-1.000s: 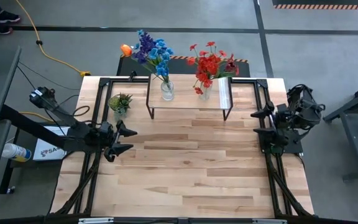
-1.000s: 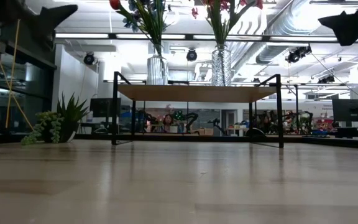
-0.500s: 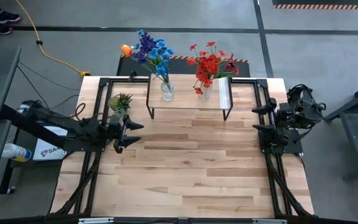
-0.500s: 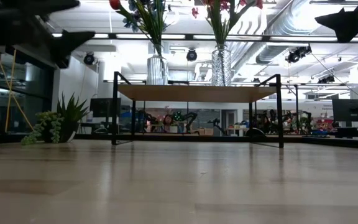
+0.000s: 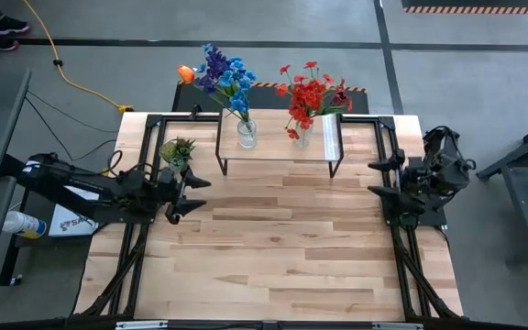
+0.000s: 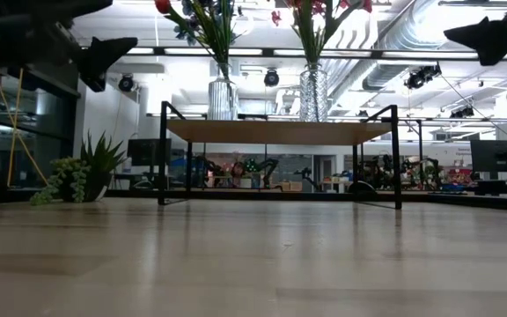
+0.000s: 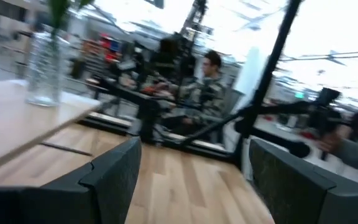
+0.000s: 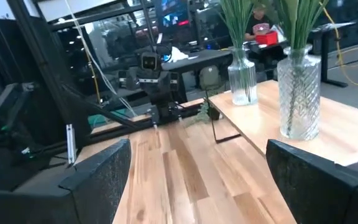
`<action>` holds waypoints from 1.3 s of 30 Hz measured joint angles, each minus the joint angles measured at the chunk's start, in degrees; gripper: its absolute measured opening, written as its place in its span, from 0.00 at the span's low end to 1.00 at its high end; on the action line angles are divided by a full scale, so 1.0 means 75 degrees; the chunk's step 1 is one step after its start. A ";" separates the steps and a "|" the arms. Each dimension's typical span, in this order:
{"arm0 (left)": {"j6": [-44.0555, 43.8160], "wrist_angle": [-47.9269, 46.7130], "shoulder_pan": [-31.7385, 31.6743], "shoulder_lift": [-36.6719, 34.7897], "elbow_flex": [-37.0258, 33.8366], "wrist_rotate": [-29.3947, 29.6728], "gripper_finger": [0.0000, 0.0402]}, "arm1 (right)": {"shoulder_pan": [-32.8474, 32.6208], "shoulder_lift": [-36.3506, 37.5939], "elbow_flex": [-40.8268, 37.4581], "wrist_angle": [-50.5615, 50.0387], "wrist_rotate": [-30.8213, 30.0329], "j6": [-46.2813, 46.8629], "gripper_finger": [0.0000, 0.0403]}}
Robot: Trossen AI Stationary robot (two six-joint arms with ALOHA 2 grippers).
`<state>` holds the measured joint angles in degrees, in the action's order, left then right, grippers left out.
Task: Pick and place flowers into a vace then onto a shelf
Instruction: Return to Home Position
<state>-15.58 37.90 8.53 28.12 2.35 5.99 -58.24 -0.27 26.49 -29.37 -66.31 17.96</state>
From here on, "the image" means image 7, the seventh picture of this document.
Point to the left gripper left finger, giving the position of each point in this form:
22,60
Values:
110,186

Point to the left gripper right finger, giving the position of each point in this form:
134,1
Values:
291,193

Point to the diamond-pattern clear glass vase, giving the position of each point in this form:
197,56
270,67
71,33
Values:
43,74

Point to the wooden shelf with black legs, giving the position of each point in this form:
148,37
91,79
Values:
11,124

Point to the person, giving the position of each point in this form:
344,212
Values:
210,90
356,155

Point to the grey office chair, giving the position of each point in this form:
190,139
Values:
233,102

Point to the black metal rig frame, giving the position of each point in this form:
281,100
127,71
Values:
269,68

